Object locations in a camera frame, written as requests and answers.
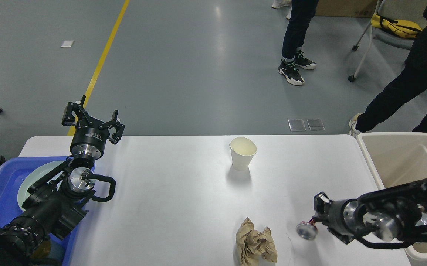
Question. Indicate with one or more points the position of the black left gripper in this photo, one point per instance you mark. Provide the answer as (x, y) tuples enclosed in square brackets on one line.
[(86, 138)]

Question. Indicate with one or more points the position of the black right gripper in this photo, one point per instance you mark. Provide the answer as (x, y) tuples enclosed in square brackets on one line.
[(338, 216)]

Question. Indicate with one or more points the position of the crushed red can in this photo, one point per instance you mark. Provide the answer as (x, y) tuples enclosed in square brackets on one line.
[(307, 230)]

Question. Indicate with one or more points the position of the green plate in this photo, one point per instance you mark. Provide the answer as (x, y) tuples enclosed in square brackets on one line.
[(34, 176)]

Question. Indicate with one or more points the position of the brown paper ball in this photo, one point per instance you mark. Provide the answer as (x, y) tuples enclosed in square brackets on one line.
[(251, 244)]

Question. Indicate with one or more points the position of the white paper cup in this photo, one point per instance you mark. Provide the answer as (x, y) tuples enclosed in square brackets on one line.
[(242, 151)]

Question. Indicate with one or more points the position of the teal mug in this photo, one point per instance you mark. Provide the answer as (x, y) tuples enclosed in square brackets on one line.
[(49, 253)]

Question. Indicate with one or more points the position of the foil sheet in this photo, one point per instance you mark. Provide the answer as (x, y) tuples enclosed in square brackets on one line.
[(423, 220)]

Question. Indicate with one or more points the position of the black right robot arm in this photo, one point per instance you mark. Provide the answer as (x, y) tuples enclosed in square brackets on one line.
[(391, 218)]

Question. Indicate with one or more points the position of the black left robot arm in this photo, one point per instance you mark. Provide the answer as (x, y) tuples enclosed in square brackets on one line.
[(56, 201)]

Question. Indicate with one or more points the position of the right metal floor plate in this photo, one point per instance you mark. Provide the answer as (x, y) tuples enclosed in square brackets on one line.
[(316, 124)]

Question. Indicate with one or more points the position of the metal floor plate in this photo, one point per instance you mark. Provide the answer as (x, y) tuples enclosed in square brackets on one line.
[(316, 124), (297, 125)]

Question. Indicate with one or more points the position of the left metal floor plate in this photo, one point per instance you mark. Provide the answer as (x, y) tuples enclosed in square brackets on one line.
[(297, 125)]

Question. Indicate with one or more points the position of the beige plastic bin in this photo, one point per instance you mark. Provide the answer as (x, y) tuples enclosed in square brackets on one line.
[(395, 158)]

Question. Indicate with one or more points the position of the blue plastic tray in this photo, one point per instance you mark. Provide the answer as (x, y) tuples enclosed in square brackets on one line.
[(12, 175)]

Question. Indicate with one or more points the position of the person in black at right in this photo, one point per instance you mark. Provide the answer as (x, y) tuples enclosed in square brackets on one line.
[(406, 86)]

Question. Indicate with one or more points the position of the person in dark jeans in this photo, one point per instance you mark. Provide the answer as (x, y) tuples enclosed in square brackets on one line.
[(301, 14)]

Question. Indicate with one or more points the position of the yellow bag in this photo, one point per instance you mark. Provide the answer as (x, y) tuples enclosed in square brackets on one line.
[(400, 28)]

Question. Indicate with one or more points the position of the cardboard box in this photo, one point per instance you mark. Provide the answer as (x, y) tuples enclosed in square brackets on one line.
[(346, 8)]

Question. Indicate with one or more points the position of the person in white sneakers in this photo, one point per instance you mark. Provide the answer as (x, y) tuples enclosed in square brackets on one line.
[(277, 4)]

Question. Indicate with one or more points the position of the grey wheeled chair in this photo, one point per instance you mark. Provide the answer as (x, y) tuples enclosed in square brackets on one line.
[(394, 9)]

